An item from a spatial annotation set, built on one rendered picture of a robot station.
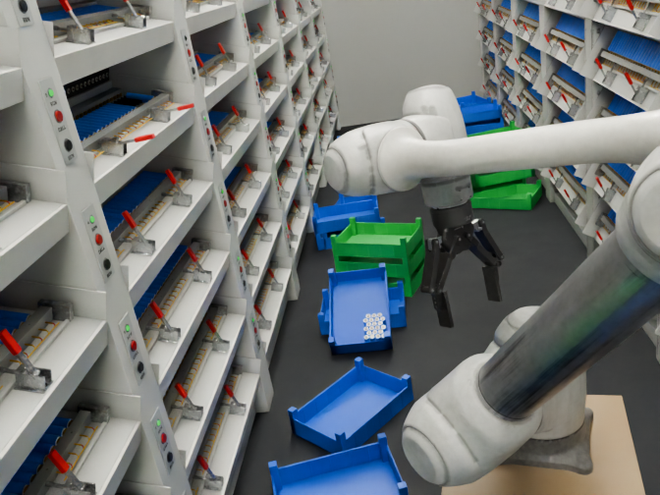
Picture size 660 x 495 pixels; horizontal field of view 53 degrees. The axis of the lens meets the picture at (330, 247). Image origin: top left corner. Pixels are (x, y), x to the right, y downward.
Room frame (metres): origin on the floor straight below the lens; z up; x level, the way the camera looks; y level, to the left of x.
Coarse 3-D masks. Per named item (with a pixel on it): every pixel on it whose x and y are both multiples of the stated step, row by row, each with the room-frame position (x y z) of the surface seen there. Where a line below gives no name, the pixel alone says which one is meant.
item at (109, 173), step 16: (128, 80) 1.64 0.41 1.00; (144, 80) 1.64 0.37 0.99; (160, 80) 1.63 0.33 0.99; (80, 96) 1.44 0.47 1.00; (176, 96) 1.63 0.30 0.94; (192, 96) 1.62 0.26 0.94; (176, 112) 1.53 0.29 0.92; (192, 112) 1.61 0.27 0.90; (144, 128) 1.38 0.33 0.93; (160, 128) 1.39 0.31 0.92; (176, 128) 1.47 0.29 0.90; (128, 144) 1.25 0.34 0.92; (144, 144) 1.26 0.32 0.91; (160, 144) 1.36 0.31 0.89; (96, 160) 1.14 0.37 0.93; (112, 160) 1.15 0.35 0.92; (128, 160) 1.18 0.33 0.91; (144, 160) 1.27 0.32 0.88; (96, 176) 1.06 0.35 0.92; (112, 176) 1.10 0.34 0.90; (128, 176) 1.18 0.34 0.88; (112, 192) 1.10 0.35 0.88
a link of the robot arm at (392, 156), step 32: (384, 128) 1.02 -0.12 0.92; (544, 128) 0.89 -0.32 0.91; (576, 128) 0.87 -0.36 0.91; (608, 128) 0.84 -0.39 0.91; (640, 128) 0.80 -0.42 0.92; (352, 160) 0.98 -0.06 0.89; (384, 160) 0.97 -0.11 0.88; (416, 160) 0.94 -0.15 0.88; (448, 160) 0.91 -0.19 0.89; (480, 160) 0.90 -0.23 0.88; (512, 160) 0.88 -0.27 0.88; (544, 160) 0.87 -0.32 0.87; (576, 160) 0.86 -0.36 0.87; (608, 160) 0.84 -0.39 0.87; (640, 160) 0.80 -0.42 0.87; (352, 192) 0.99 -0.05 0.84; (384, 192) 1.00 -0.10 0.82
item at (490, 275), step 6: (486, 270) 1.13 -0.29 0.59; (492, 270) 1.12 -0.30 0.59; (486, 276) 1.13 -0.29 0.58; (492, 276) 1.12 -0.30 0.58; (486, 282) 1.13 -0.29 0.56; (492, 282) 1.12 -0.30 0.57; (498, 282) 1.11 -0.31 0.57; (486, 288) 1.13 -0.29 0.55; (492, 288) 1.12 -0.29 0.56; (498, 288) 1.11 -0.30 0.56; (492, 294) 1.12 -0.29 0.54; (498, 294) 1.10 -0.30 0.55; (492, 300) 1.12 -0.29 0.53; (498, 300) 1.10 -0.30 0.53
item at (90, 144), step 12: (156, 96) 1.57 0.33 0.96; (168, 96) 1.60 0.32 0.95; (144, 108) 1.44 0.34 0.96; (120, 120) 1.33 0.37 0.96; (132, 120) 1.36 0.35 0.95; (108, 132) 1.24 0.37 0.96; (120, 132) 1.29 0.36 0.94; (132, 132) 1.31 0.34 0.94; (84, 144) 1.15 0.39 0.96; (96, 144) 1.18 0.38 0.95; (96, 156) 1.13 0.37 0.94
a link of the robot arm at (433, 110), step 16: (416, 96) 1.12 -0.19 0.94; (432, 96) 1.11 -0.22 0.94; (448, 96) 1.12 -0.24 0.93; (416, 112) 1.11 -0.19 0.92; (432, 112) 1.10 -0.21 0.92; (448, 112) 1.10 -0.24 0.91; (416, 128) 1.07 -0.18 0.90; (432, 128) 1.08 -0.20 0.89; (448, 128) 1.09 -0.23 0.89; (464, 128) 1.12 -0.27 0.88
